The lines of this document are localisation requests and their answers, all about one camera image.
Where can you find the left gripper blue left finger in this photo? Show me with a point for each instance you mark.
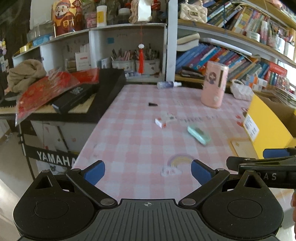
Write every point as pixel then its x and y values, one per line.
pixel 85 181

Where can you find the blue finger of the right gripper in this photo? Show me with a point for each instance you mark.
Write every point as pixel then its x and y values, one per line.
pixel 275 153

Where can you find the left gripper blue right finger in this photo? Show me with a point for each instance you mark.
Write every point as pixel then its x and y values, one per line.
pixel 211 181

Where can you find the mint green case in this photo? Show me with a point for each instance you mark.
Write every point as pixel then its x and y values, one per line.
pixel 202 137

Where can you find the white red staples box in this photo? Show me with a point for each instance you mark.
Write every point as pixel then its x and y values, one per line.
pixel 163 121

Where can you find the yellow cardboard box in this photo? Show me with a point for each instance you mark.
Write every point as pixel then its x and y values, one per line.
pixel 269 125

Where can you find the white orange small boxes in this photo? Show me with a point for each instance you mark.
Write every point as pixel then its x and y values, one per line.
pixel 255 83

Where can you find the pink cylindrical dispenser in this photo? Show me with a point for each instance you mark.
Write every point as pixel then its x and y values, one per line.
pixel 215 84

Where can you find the black long box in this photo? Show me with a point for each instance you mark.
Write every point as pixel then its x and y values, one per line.
pixel 73 98

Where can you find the small black wedge piece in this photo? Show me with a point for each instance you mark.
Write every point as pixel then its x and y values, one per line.
pixel 152 104

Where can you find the red patterned bag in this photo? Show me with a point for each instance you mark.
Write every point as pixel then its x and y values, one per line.
pixel 50 87

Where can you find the black keyboard piano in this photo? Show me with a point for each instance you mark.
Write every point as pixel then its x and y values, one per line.
pixel 110 83

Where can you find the blue white spray bottle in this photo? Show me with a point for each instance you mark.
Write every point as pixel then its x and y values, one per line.
pixel 168 84

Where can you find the white bookshelf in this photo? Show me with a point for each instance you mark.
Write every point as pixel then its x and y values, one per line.
pixel 162 37

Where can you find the row of leaning books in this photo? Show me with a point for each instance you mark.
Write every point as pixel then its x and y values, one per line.
pixel 192 63

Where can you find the beige folded cloth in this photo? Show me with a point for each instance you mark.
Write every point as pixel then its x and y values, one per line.
pixel 25 74

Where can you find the white pen holder cup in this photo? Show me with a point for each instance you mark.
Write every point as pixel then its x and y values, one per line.
pixel 151 67

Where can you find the red hanging tassel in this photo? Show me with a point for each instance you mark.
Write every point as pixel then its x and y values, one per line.
pixel 141 53

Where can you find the cream quilted handbag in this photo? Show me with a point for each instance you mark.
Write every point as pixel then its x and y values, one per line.
pixel 193 12

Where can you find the fortune god figure box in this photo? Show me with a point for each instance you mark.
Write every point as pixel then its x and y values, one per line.
pixel 67 16

